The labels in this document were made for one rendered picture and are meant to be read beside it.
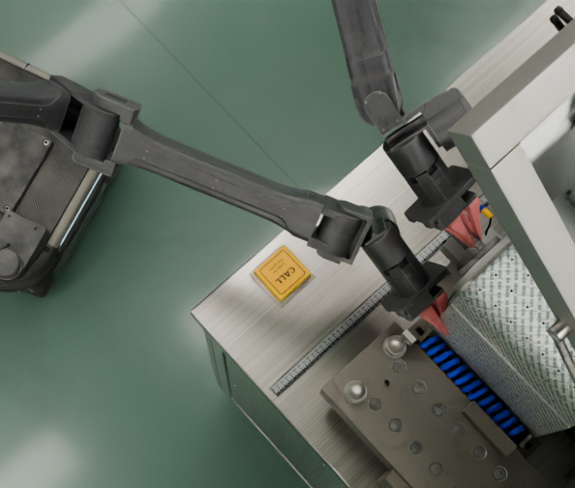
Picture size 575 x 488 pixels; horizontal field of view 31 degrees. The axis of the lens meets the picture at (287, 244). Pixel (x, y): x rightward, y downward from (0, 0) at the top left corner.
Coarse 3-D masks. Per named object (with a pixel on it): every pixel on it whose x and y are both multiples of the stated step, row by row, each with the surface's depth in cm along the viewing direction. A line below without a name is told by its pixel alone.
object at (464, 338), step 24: (456, 312) 146; (456, 336) 155; (480, 336) 145; (480, 360) 154; (504, 360) 144; (504, 384) 153; (528, 384) 143; (528, 408) 151; (552, 408) 142; (552, 432) 150
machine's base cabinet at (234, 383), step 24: (216, 360) 204; (240, 384) 202; (240, 408) 248; (264, 408) 195; (264, 432) 240; (288, 432) 190; (288, 456) 233; (312, 456) 186; (312, 480) 228; (336, 480) 181
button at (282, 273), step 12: (276, 252) 176; (288, 252) 176; (264, 264) 175; (276, 264) 175; (288, 264) 176; (300, 264) 176; (264, 276) 175; (276, 276) 175; (288, 276) 175; (300, 276) 175; (276, 288) 174; (288, 288) 174
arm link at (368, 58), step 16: (336, 0) 133; (352, 0) 133; (368, 0) 133; (336, 16) 135; (352, 16) 133; (368, 16) 133; (352, 32) 134; (368, 32) 133; (384, 32) 135; (352, 48) 134; (368, 48) 133; (384, 48) 133; (352, 64) 134; (368, 64) 133; (384, 64) 133; (352, 80) 134; (368, 80) 134; (384, 80) 133; (400, 96) 137; (400, 112) 140
